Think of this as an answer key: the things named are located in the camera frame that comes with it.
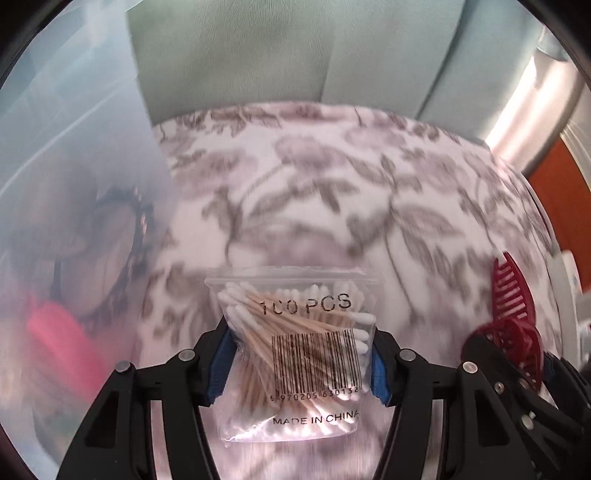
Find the bag of cotton swabs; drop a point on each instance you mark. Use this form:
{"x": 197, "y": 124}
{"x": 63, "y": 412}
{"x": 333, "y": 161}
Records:
{"x": 295, "y": 323}

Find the white cabinet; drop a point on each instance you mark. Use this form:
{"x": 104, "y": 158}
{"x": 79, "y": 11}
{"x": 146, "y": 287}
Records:
{"x": 545, "y": 101}

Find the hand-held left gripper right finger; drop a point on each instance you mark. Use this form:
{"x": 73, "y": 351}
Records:
{"x": 377, "y": 374}

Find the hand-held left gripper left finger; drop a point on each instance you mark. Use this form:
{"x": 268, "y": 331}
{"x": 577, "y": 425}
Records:
{"x": 220, "y": 369}

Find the pale green curtain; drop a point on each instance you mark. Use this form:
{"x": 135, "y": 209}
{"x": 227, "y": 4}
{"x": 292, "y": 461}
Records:
{"x": 277, "y": 55}

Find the clear plastic storage container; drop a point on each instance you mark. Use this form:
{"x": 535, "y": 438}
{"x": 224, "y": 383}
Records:
{"x": 69, "y": 115}

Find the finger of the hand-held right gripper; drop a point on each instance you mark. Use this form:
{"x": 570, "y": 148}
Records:
{"x": 563, "y": 374}
{"x": 512, "y": 401}

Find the red hair clip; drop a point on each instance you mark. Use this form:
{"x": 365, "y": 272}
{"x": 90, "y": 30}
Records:
{"x": 508, "y": 295}

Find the pink hair roller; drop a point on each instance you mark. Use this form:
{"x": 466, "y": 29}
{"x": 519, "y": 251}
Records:
{"x": 60, "y": 332}

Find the orange wooden board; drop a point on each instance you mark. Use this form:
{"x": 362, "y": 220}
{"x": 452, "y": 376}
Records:
{"x": 563, "y": 184}

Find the white power strip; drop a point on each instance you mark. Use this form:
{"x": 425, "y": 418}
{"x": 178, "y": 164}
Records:
{"x": 570, "y": 277}

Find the black studded headband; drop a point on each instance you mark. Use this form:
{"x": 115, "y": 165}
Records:
{"x": 137, "y": 244}

